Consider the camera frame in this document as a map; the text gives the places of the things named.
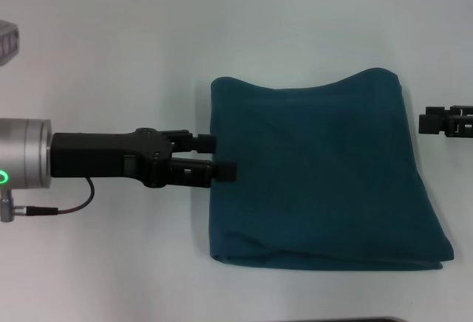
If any left arm black plug cable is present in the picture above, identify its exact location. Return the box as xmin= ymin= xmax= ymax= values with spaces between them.
xmin=0 ymin=177 xmax=96 ymax=223

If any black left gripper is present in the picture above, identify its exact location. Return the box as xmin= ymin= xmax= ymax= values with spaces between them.
xmin=50 ymin=126 xmax=238 ymax=190

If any teal blue printed t-shirt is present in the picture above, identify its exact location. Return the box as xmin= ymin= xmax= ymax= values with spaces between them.
xmin=207 ymin=66 xmax=455 ymax=272

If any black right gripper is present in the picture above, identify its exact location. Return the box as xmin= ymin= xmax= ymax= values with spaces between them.
xmin=418 ymin=104 xmax=473 ymax=139

